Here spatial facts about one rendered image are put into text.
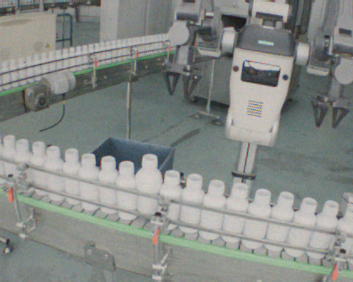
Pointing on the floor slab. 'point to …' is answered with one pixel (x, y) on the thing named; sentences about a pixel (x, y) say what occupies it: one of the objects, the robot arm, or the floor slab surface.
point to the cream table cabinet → (20, 37)
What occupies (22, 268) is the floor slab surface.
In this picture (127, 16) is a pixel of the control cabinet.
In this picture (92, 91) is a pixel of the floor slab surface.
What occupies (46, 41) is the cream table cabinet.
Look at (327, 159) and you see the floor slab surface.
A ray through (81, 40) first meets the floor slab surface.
